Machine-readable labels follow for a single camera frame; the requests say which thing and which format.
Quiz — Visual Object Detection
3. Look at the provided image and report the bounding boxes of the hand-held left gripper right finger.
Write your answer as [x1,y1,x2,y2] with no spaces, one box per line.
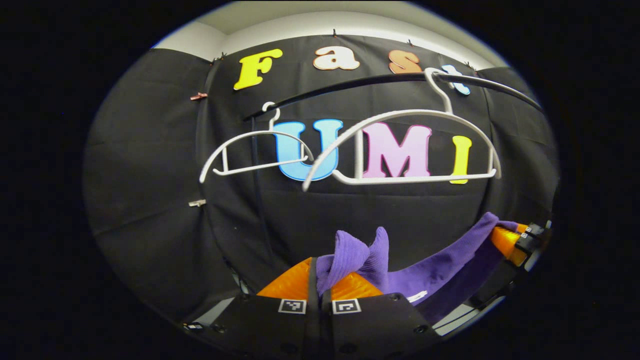
[320,272,443,360]

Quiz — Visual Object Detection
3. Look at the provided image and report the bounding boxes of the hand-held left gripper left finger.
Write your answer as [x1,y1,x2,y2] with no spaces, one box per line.
[212,257,321,360]

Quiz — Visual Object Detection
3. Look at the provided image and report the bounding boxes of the purple corduroy jacket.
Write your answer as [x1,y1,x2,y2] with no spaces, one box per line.
[316,212,521,326]

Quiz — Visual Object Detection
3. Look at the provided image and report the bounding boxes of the large white clothes hanger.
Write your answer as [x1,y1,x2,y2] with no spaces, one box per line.
[301,67,502,193]

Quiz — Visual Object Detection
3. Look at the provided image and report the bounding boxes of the small white clothes hanger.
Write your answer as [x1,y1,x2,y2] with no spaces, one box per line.
[199,101,316,184]

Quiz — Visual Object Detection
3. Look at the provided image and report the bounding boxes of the black clothes rack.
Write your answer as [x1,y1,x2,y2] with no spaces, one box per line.
[243,72,545,296]

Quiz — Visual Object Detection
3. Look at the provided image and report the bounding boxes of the black backdrop cloth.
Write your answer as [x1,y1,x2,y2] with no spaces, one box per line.
[82,34,560,326]

